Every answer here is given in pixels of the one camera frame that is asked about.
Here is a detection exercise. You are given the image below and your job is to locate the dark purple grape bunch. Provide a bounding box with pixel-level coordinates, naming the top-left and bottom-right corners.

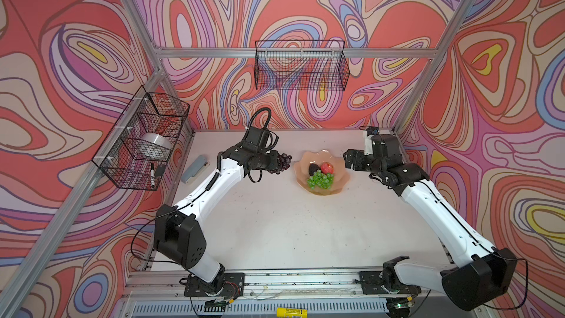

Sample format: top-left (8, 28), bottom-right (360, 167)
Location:
top-left (269, 153), bottom-right (292, 175)

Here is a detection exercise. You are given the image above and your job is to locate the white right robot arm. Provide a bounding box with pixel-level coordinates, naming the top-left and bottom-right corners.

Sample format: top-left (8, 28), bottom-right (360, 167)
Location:
top-left (343, 126), bottom-right (519, 312)

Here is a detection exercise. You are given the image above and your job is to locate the black wire basket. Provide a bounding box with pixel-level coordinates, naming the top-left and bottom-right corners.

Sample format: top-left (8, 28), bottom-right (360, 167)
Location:
top-left (92, 87), bottom-right (190, 191)
top-left (254, 39), bottom-right (350, 91)

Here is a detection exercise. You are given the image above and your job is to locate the green grape bunch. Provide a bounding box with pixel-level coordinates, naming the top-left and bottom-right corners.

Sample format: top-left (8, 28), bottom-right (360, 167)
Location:
top-left (307, 172), bottom-right (334, 189)

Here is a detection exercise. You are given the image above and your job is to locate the red strawberry fruit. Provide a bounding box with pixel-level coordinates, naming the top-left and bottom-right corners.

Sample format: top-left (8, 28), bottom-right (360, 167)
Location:
top-left (320, 162), bottom-right (335, 175)

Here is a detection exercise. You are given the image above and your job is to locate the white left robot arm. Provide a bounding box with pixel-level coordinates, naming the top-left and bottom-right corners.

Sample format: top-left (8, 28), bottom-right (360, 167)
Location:
top-left (153, 127), bottom-right (283, 284)

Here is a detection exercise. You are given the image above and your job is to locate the black wire basket left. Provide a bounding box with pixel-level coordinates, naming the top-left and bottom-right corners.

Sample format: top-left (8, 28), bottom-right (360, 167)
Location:
top-left (92, 87), bottom-right (190, 191)

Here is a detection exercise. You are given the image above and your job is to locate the light blue stapler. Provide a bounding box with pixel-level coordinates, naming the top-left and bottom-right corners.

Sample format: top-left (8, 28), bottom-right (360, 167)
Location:
top-left (180, 155), bottom-right (208, 184)

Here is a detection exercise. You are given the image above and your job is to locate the black wire basket back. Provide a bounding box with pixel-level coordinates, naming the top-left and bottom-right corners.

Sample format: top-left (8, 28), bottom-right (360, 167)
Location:
top-left (254, 39), bottom-right (350, 91)

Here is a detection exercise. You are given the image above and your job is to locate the yellow label tag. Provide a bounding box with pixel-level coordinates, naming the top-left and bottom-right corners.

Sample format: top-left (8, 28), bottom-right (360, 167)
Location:
top-left (276, 308), bottom-right (308, 318)

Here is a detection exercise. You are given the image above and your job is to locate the dark avocado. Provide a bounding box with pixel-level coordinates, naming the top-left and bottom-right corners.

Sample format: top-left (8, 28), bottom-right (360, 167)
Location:
top-left (308, 163), bottom-right (322, 176)

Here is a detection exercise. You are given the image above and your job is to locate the silver tape roll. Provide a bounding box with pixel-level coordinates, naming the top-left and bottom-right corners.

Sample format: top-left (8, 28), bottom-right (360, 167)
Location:
top-left (141, 132), bottom-right (173, 150)

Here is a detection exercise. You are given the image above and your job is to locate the pink scalloped fruit bowl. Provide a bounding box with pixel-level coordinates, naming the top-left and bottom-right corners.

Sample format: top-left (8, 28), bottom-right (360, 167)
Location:
top-left (292, 150), bottom-right (350, 196)

